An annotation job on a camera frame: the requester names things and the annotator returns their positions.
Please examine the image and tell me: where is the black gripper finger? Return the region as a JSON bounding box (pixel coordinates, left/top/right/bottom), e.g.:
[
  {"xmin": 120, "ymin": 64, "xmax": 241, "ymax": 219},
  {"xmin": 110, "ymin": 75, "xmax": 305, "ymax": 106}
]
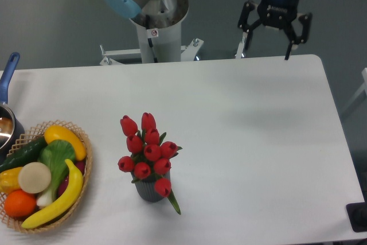
[
  {"xmin": 237, "ymin": 0, "xmax": 261, "ymax": 57},
  {"xmin": 284, "ymin": 12, "xmax": 313, "ymax": 61}
]

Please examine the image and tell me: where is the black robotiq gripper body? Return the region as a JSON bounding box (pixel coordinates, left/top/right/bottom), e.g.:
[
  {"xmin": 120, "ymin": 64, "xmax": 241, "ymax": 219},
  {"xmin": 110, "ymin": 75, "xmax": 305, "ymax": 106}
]
[{"xmin": 257, "ymin": 0, "xmax": 299, "ymax": 29}]

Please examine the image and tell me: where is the red tulip bouquet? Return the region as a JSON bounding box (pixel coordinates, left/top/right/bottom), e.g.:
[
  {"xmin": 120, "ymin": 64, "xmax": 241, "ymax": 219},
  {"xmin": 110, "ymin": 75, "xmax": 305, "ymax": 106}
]
[{"xmin": 118, "ymin": 112, "xmax": 182, "ymax": 215}]

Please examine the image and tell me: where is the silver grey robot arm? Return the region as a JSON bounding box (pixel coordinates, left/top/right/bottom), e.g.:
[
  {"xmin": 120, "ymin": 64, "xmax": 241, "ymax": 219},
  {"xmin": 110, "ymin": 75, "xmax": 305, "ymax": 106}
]
[{"xmin": 104, "ymin": 0, "xmax": 313, "ymax": 63}]

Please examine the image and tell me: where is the grey ribbed vase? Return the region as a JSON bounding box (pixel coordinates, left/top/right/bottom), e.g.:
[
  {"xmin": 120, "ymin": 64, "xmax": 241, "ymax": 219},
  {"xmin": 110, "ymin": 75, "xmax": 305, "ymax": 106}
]
[{"xmin": 134, "ymin": 172, "xmax": 170, "ymax": 203}]

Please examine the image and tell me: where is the white furniture leg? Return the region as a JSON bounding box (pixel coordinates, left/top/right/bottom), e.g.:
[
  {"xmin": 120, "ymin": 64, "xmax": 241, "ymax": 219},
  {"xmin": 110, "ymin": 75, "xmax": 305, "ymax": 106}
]
[{"xmin": 340, "ymin": 68, "xmax": 366, "ymax": 120}]

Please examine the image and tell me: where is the black device at edge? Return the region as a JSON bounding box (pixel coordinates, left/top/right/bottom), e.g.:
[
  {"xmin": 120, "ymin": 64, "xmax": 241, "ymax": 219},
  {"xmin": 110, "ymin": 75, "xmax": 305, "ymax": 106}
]
[{"xmin": 346, "ymin": 202, "xmax": 366, "ymax": 232}]

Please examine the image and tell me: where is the red purple vegetable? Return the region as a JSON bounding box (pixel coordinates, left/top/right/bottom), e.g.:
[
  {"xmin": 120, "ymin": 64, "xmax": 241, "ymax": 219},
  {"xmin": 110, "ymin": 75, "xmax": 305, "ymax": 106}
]
[{"xmin": 57, "ymin": 161, "xmax": 85, "ymax": 197}]

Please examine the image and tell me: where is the green bok choy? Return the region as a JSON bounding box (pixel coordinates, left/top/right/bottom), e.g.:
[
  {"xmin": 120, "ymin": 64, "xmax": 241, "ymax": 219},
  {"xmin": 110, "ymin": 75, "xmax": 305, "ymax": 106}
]
[{"xmin": 37, "ymin": 139, "xmax": 76, "ymax": 208}]

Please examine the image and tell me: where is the woven wicker basket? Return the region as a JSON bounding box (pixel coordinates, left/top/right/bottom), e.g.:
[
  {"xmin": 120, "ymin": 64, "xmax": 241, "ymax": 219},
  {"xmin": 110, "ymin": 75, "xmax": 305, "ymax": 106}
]
[{"xmin": 1, "ymin": 120, "xmax": 92, "ymax": 234}]

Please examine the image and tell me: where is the yellow banana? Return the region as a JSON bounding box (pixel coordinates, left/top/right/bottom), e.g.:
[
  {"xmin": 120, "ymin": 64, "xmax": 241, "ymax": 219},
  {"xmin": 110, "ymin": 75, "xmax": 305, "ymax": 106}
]
[{"xmin": 21, "ymin": 159, "xmax": 83, "ymax": 230}]

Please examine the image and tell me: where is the dark green cucumber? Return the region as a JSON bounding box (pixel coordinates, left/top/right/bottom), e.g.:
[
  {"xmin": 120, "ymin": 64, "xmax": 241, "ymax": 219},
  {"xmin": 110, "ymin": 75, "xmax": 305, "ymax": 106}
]
[{"xmin": 1, "ymin": 137, "xmax": 47, "ymax": 172}]

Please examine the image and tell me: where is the beige round disc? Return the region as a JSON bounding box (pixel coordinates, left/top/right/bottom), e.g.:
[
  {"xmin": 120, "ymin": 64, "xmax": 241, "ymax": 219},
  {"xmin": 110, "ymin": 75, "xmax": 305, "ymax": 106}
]
[{"xmin": 18, "ymin": 162, "xmax": 51, "ymax": 194}]

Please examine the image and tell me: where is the yellow bell pepper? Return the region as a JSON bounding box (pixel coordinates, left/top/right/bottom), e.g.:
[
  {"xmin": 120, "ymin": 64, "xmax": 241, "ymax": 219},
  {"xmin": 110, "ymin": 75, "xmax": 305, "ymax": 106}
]
[{"xmin": 1, "ymin": 167, "xmax": 22, "ymax": 194}]

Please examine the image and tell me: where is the orange fruit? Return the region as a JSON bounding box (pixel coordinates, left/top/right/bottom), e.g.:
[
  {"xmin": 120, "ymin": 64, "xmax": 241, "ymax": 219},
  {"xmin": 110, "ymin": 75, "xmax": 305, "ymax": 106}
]
[{"xmin": 4, "ymin": 189, "xmax": 36, "ymax": 217}]

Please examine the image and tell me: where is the blue handled saucepan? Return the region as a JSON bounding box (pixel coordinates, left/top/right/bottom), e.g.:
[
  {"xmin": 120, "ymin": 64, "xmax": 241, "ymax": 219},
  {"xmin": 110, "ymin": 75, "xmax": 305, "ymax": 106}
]
[{"xmin": 1, "ymin": 52, "xmax": 24, "ymax": 164}]

